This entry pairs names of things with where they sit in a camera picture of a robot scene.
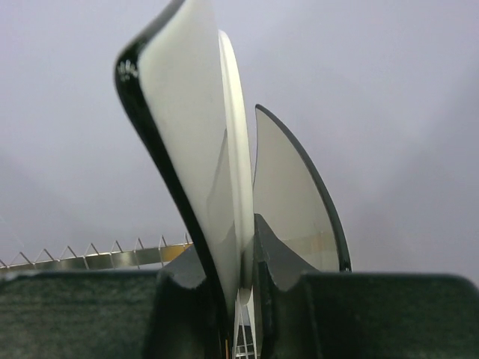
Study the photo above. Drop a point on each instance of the white black-rimmed square plate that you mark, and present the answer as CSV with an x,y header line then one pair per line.
x,y
179,84

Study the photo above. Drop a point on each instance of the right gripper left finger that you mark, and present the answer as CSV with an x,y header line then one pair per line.
x,y
183,321

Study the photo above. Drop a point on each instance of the stainless steel dish rack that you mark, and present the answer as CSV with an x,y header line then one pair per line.
x,y
92,306

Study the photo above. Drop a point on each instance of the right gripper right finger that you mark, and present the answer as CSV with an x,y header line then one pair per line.
x,y
285,298

